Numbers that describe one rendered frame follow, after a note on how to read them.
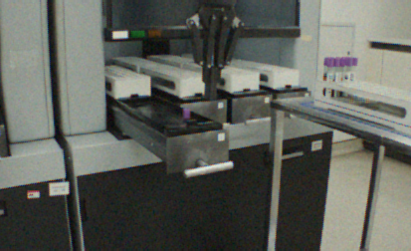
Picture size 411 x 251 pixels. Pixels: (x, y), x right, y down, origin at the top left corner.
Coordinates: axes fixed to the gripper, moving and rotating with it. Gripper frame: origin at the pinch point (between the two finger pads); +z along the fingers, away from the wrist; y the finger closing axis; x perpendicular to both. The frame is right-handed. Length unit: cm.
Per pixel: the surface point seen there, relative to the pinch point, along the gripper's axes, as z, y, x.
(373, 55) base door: 19, -208, -148
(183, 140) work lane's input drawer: 7.9, 10.1, 11.2
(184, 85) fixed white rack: 5.1, -1.7, -18.8
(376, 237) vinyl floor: 89, -114, -36
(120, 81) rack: 4.7, 13.7, -24.2
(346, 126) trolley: 4.5, -21.0, 20.3
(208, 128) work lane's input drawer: 6.4, 4.6, 9.9
